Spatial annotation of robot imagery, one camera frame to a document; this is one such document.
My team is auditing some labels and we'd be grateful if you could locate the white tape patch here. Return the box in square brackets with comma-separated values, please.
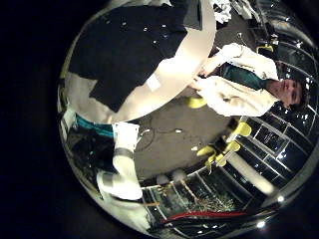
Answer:
[146, 74, 162, 93]

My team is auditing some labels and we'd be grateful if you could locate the white round ball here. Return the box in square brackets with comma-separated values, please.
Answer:
[156, 173, 170, 186]
[171, 168, 187, 183]

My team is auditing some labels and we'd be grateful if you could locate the person in white jacket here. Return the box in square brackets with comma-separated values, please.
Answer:
[190, 43, 313, 118]

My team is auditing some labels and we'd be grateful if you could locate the white round pillar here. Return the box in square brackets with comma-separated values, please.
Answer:
[228, 151, 277, 195]

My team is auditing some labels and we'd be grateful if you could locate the red strip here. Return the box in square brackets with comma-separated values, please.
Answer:
[161, 210, 247, 224]

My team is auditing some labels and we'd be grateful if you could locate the white crumpled cloth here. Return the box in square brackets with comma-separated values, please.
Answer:
[212, 0, 233, 24]

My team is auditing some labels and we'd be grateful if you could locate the thin floor cable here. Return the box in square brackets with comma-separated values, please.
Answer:
[135, 114, 187, 152]

